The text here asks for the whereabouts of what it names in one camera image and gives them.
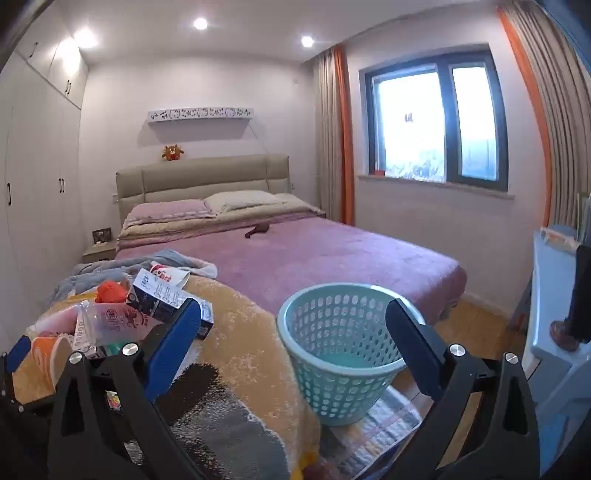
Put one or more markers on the orange paper cup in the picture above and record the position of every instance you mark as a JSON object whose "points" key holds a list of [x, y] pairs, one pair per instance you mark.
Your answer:
{"points": [[48, 355]]}

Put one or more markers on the ceiling spotlight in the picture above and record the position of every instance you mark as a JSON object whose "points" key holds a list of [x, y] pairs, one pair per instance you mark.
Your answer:
{"points": [[307, 41], [200, 23], [85, 37]]}

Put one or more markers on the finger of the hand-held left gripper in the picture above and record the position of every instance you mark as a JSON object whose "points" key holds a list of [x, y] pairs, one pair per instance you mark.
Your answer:
{"points": [[17, 353]]}

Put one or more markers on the beige padded headboard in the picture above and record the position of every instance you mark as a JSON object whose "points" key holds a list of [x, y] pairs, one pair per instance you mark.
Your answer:
{"points": [[194, 177]]}

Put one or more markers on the dark framed window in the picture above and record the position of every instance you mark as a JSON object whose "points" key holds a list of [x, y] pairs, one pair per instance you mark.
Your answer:
{"points": [[443, 60]]}

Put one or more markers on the yellow printed blanket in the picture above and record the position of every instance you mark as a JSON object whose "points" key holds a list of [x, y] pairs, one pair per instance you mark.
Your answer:
{"points": [[240, 350]]}

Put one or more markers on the beige orange curtain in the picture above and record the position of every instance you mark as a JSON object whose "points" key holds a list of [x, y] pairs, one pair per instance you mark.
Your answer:
{"points": [[549, 115], [334, 138]]}

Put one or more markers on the light blue desk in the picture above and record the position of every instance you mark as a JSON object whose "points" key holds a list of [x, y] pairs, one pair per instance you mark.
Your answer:
{"points": [[549, 295]]}

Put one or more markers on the black monitor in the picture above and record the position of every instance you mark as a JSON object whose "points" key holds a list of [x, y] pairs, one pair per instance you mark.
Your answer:
{"points": [[581, 295]]}

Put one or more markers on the clear plastic bag red print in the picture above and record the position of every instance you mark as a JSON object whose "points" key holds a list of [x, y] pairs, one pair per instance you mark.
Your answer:
{"points": [[111, 323]]}

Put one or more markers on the teal plastic basket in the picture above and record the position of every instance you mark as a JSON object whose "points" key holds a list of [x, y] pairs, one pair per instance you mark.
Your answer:
{"points": [[323, 369]]}

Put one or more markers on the white wardrobe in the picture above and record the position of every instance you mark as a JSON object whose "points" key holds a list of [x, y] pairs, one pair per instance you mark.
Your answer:
{"points": [[37, 184]]}

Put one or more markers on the brown round object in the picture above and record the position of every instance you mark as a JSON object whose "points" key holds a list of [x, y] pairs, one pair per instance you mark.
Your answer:
{"points": [[563, 336]]}

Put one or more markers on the red white packet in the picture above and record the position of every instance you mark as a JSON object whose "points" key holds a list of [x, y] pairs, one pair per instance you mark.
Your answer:
{"points": [[168, 274]]}

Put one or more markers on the pink pillow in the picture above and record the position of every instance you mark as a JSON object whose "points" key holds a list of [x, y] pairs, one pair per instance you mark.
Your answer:
{"points": [[166, 212]]}

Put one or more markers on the brown dark object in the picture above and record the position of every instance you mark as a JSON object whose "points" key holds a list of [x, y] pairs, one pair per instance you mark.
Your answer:
{"points": [[257, 230]]}

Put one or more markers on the blue white carton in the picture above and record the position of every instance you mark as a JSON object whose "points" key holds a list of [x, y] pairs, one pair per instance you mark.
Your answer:
{"points": [[157, 300]]}

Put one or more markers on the orange plastic bag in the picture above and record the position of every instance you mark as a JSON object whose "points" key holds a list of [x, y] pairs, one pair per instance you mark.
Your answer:
{"points": [[113, 291]]}

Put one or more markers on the beige pillow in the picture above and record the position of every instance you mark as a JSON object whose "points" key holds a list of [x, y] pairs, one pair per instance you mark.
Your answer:
{"points": [[240, 201]]}

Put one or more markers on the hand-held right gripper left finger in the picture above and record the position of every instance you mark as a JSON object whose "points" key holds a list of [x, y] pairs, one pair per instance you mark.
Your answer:
{"points": [[180, 332]]}

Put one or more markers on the bed with pink cover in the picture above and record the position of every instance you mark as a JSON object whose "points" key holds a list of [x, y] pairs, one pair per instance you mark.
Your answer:
{"points": [[346, 258]]}

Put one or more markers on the white patterned wall shelf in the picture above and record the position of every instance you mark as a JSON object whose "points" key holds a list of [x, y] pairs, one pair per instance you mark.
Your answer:
{"points": [[201, 114]]}

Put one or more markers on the small nightstand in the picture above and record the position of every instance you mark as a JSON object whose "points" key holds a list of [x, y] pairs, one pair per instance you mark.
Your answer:
{"points": [[99, 251]]}

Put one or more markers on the grey blue cloth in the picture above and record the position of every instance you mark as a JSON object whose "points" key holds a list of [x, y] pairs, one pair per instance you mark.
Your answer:
{"points": [[92, 272]]}

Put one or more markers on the orange plush toy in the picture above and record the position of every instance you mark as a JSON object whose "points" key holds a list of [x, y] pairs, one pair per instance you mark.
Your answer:
{"points": [[172, 152]]}

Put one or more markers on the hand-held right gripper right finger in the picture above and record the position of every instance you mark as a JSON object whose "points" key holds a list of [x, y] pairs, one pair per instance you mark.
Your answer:
{"points": [[411, 341]]}

